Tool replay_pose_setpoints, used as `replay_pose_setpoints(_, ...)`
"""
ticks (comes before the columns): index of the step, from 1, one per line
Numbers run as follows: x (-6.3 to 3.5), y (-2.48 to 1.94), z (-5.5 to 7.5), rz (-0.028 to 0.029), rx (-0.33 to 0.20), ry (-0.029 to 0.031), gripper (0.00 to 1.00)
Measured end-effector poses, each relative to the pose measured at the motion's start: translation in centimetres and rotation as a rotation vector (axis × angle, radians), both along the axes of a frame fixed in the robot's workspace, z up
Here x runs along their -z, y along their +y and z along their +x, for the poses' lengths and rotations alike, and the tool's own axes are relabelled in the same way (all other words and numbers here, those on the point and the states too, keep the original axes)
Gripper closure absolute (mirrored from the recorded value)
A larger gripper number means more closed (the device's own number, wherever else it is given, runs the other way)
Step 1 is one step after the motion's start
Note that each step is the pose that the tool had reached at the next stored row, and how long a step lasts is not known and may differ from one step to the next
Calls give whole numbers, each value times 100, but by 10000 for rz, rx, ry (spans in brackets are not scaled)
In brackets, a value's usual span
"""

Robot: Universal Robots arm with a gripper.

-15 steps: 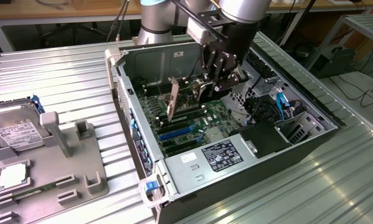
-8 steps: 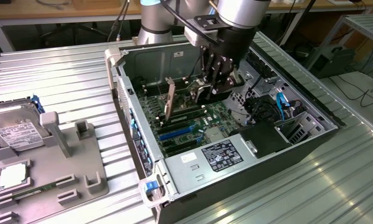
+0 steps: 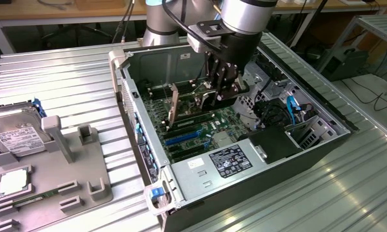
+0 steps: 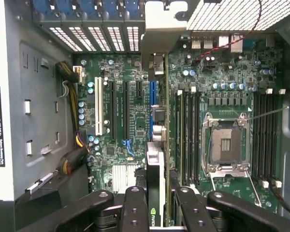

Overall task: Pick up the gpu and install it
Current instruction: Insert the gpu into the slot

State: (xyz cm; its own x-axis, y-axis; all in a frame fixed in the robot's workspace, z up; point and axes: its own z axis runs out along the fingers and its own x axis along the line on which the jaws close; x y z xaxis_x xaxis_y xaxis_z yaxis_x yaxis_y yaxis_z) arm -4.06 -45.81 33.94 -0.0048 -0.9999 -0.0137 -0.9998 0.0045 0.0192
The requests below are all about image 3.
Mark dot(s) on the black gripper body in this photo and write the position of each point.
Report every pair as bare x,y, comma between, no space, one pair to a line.
242,48

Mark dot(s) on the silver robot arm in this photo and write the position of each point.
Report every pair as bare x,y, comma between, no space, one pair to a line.
249,17

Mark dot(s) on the silver drive cage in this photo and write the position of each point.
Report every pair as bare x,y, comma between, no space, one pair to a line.
255,79

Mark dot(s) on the green motherboard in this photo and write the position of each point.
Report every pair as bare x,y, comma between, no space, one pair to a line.
219,123

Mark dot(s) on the black RAM slot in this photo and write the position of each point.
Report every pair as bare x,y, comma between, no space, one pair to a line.
157,88
158,92

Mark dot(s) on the RAM stick with white label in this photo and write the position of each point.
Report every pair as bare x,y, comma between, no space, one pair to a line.
189,122

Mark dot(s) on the silver chipset heatsink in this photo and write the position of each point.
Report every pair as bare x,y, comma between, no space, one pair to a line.
225,139

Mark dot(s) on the black expansion slot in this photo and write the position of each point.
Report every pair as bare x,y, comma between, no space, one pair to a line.
189,150
181,131

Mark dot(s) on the blue expansion slot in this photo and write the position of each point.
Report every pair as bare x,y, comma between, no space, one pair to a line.
181,139

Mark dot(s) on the black fan shroud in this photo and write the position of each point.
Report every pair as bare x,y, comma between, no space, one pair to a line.
274,145

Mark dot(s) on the black box on floor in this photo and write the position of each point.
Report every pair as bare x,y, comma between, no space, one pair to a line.
345,65

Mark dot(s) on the silver disk bay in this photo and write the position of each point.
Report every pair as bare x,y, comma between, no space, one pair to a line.
310,135

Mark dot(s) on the blue expansion card retainer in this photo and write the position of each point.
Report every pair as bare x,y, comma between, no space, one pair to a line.
145,149

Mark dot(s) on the silver power supply unit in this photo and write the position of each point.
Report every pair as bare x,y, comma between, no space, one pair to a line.
194,178

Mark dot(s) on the black tripod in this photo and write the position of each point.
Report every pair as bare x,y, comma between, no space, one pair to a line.
80,29

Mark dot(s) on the metal slatted side table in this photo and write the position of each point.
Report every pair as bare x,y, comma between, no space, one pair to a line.
381,24

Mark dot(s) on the black open PC case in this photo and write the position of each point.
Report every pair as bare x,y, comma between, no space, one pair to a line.
261,188

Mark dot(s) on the blue case latch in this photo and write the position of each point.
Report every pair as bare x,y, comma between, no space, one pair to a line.
157,192

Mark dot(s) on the wooden desk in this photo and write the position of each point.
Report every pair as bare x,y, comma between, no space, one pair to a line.
35,12

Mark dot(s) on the grey parts rack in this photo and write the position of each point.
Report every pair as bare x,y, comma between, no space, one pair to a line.
51,174

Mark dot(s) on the silver hard disk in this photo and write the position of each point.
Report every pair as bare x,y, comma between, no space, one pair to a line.
16,135

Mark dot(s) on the green RAM stick bare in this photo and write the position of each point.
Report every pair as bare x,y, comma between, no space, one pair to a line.
35,199

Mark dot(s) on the silver CPU chip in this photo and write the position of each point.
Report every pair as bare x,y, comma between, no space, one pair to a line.
14,181

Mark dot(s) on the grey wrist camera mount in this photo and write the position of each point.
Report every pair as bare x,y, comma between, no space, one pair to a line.
199,42

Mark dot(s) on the blue disk bracket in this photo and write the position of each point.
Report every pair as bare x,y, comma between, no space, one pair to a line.
36,107

